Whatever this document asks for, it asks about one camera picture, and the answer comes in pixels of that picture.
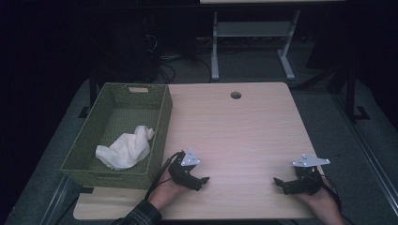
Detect person's right hand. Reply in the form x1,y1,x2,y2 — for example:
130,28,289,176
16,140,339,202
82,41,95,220
297,177,343,220

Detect person's left hand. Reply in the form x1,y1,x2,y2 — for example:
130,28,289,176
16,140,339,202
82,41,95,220
147,170,190,210

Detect black metal stand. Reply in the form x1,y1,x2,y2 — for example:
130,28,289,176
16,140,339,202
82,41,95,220
77,67,99,120
327,60,371,124

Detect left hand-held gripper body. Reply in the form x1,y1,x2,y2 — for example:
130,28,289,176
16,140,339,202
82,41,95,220
168,147,202,188

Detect right hand-held gripper cable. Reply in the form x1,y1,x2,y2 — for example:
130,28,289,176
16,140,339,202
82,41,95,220
313,172,344,219

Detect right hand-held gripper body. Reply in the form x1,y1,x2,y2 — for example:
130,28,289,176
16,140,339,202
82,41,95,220
292,153,331,197

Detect metal floor rail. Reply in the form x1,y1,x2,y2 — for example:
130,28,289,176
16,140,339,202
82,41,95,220
38,173,83,225
332,92,398,209

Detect bundle of floor cables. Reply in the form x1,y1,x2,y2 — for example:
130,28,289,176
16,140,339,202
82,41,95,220
145,32,214,84

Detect left hand-held gripper cable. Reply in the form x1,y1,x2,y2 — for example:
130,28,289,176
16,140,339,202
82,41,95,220
144,151,186,202

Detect green woven basket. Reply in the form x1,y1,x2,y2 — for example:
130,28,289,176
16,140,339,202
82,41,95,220
59,82,174,190

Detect white metal stand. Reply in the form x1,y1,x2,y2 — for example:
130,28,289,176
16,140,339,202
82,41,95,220
210,8,302,82

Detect white cloth with brown print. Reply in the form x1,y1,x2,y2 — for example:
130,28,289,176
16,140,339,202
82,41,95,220
95,125,156,172

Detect hand-held gripper cable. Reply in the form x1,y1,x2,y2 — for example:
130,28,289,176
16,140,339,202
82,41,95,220
144,151,186,202
313,172,344,219

